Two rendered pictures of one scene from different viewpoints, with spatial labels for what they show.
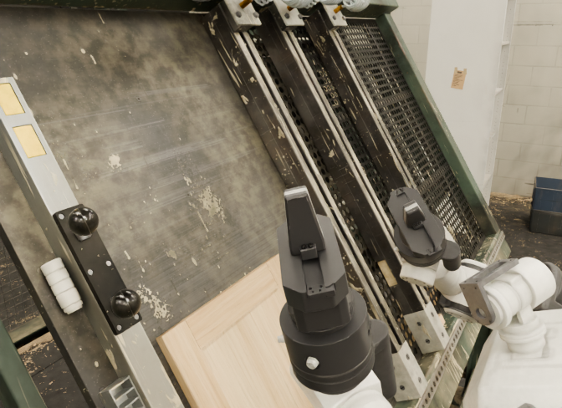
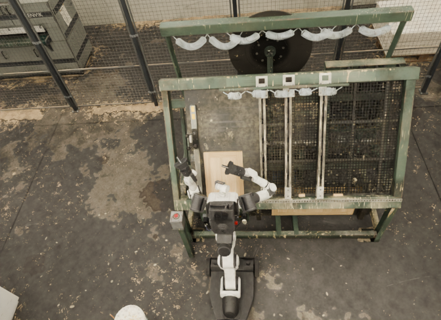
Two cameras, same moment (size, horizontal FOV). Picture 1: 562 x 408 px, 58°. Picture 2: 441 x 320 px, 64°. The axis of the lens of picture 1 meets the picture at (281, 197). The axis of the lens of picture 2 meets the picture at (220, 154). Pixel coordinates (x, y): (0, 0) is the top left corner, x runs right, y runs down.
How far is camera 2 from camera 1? 2.84 m
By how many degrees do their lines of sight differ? 63
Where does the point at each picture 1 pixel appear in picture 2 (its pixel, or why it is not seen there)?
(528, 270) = (223, 187)
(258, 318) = (226, 159)
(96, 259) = (195, 138)
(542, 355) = (218, 197)
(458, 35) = not seen: outside the picture
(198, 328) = (210, 155)
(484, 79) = not seen: outside the picture
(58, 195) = (194, 126)
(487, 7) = not seen: outside the picture
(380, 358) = (191, 177)
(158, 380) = (197, 158)
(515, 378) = (212, 195)
